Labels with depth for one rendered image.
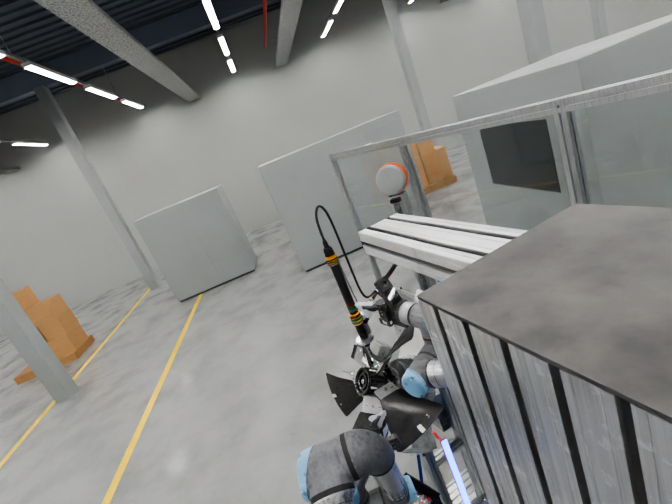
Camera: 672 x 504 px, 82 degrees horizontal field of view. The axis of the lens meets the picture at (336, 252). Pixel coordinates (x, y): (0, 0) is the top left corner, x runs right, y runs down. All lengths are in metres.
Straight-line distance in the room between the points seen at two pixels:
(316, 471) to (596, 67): 2.64
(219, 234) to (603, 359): 8.32
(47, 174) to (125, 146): 2.47
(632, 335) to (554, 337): 0.05
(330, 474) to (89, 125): 13.78
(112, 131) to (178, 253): 6.37
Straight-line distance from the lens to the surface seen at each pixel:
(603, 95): 1.34
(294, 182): 6.76
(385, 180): 1.95
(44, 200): 15.09
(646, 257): 0.42
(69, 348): 9.32
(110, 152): 14.19
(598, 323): 0.34
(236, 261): 8.61
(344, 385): 1.91
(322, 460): 1.10
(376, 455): 1.11
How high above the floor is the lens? 2.22
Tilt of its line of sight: 17 degrees down
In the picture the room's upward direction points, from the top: 22 degrees counter-clockwise
